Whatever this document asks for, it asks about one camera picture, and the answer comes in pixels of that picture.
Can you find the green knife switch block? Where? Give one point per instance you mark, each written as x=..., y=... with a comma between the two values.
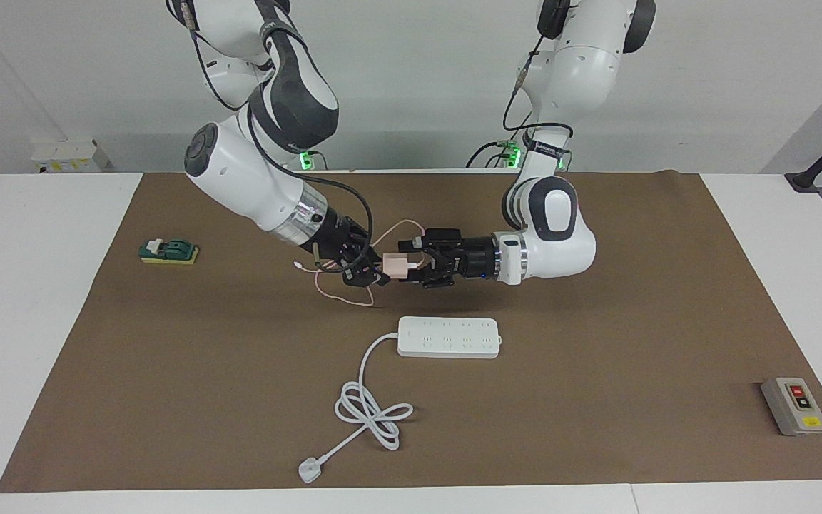
x=172, y=250

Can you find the pink charger adapter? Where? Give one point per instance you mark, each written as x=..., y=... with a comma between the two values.
x=398, y=265

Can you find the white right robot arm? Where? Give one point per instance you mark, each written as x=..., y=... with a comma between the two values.
x=254, y=178

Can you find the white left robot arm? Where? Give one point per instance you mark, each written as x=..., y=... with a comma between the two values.
x=575, y=71

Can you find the white box with yellow labels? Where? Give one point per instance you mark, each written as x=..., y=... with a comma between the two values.
x=61, y=157

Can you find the brown table mat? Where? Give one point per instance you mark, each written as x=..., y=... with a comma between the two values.
x=525, y=428

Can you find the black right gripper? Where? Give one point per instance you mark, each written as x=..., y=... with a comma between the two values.
x=347, y=246

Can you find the grey push button box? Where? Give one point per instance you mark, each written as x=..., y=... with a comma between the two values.
x=795, y=407

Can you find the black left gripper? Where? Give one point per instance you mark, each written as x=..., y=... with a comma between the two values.
x=464, y=258

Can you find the white power strip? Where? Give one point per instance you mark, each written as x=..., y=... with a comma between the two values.
x=449, y=337

